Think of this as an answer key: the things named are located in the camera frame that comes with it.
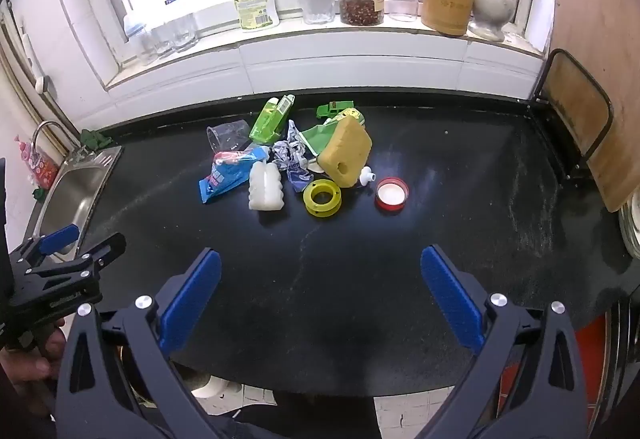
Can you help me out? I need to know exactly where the large wooden cutting board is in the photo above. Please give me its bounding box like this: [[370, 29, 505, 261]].
[[542, 0, 640, 213]]

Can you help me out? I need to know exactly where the red jar lid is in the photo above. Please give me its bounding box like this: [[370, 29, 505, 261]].
[[375, 176, 412, 212]]

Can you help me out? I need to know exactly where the small dark green toy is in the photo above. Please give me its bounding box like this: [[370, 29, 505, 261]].
[[80, 129, 114, 151]]

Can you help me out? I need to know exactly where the stack of white plates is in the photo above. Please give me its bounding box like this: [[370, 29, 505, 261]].
[[619, 196, 640, 261]]

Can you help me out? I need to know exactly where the grey stone mortar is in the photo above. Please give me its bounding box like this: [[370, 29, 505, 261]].
[[467, 0, 517, 42]]

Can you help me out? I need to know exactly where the blue red snack packet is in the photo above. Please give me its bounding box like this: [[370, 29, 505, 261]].
[[199, 145, 271, 205]]

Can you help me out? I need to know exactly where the chrome faucet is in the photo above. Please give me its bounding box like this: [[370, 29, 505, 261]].
[[31, 120, 92, 166]]

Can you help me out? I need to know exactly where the stainless steel sink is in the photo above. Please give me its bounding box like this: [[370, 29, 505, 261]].
[[36, 146, 123, 265]]

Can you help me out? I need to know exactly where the green toy car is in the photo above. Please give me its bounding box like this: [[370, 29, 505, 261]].
[[316, 100, 356, 118]]

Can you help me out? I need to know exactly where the pink patterned bottle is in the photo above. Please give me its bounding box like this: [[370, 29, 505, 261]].
[[15, 135, 60, 190]]

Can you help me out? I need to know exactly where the blue white paper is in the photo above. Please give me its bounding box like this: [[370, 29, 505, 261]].
[[271, 119, 321, 194]]

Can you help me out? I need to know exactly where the yellow plastic spool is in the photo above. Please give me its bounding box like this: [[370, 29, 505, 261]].
[[303, 178, 343, 220]]

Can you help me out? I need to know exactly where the green foil packet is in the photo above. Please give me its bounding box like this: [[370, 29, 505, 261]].
[[300, 116, 351, 159]]

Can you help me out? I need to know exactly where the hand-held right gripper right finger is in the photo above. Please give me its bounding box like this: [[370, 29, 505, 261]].
[[420, 244, 588, 439]]

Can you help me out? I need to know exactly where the green drink carton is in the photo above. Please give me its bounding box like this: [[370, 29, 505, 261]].
[[249, 94, 296, 145]]

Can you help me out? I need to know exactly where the person's left hand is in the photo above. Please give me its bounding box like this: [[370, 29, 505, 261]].
[[0, 318, 68, 401]]

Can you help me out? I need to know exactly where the clear plastic cup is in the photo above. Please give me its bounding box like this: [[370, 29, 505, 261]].
[[206, 119, 249, 153]]

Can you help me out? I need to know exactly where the yellow sponge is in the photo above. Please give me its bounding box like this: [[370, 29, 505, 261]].
[[319, 116, 374, 189]]

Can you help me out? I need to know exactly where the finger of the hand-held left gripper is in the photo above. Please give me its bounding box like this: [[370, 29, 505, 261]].
[[10, 224, 81, 270], [27, 233, 127, 281]]

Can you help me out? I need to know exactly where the red plastic item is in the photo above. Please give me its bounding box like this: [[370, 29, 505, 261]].
[[495, 311, 610, 415]]

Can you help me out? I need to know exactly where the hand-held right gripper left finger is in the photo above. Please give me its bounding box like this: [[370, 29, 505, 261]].
[[54, 246, 223, 439]]

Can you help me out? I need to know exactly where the white ribbed plastic bottle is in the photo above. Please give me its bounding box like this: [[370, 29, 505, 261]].
[[248, 160, 285, 211]]

